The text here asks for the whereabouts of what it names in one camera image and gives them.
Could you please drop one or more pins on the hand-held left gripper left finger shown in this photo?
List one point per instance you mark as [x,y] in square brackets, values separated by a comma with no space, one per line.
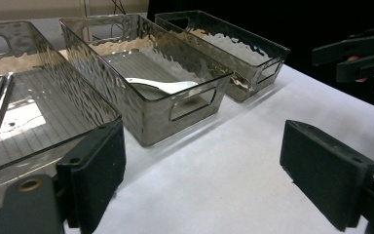
[94,172]

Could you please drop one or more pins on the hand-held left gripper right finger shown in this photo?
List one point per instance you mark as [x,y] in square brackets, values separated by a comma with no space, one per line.
[328,172]

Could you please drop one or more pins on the smoky clear plastic bin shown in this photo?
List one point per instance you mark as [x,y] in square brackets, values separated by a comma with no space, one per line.
[142,61]
[45,107]
[233,45]

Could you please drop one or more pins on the light wooden desk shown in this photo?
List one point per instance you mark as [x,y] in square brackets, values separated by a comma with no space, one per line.
[29,8]

